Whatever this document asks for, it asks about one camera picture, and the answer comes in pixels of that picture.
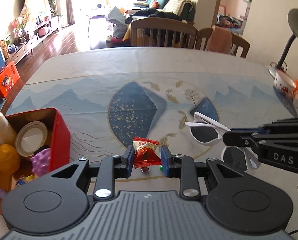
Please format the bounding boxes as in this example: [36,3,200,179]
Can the red candy wrapper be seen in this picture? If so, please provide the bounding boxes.
[133,137,161,173]

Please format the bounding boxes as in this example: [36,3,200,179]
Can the white sunglasses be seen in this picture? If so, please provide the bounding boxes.
[185,112,260,174]

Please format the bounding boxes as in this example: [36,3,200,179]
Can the orange tangerine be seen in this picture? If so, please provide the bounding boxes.
[0,144,20,175]

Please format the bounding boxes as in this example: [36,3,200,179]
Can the white red spotted cup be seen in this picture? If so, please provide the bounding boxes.
[274,70,296,95]

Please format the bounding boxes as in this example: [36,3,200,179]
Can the purple textured ball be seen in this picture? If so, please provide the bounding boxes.
[30,148,51,177]

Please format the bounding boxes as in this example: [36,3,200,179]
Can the red tin box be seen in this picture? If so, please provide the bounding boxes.
[0,107,70,213]

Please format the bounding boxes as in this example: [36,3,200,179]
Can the small blue packet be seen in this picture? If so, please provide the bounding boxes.
[14,175,35,188]

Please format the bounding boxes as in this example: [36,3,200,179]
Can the pink cloth on chair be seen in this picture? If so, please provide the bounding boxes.
[206,25,232,54]

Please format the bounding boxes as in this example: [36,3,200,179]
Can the white yellow bottle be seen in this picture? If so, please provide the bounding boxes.
[0,100,18,146]

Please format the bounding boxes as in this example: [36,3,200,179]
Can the grey desk lamp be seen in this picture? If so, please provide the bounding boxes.
[268,8,298,77]

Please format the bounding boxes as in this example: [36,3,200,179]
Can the orange gift box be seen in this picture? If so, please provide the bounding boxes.
[0,61,20,98]

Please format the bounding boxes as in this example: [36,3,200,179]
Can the wooden dining chair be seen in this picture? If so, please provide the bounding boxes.
[131,17,198,49]

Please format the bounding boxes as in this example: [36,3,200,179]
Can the wooden tv console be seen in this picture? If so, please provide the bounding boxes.
[5,16,61,64]

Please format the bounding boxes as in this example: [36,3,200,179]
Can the green sofa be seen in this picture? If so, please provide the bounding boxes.
[134,0,195,23]

